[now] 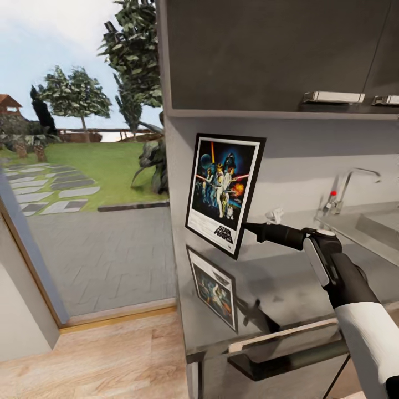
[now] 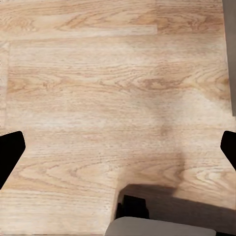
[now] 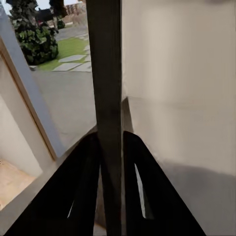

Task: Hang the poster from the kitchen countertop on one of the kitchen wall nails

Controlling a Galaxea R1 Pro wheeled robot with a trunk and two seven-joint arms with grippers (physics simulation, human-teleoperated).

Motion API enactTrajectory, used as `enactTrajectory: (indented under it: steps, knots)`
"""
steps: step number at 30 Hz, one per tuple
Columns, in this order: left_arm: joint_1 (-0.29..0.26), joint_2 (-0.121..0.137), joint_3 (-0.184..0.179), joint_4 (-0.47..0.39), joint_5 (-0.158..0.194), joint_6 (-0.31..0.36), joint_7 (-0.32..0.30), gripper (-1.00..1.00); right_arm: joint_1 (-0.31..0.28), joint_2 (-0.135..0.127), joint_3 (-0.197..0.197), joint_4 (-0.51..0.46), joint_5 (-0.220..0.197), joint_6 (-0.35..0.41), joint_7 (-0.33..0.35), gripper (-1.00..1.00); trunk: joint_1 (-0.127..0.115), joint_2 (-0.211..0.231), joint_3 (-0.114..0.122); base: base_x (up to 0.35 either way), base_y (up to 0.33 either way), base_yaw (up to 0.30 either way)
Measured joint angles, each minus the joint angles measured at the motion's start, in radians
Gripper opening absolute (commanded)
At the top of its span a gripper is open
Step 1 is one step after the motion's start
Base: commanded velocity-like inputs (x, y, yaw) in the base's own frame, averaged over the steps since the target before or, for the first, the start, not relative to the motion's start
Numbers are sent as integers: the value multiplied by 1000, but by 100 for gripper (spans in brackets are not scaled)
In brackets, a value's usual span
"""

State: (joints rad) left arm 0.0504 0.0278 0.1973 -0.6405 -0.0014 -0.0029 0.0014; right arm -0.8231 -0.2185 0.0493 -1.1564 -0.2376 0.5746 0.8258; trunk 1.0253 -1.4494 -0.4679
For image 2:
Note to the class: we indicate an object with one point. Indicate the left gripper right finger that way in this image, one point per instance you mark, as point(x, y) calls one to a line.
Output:
point(228, 146)

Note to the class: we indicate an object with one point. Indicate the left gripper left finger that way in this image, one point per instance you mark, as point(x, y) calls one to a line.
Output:
point(12, 146)

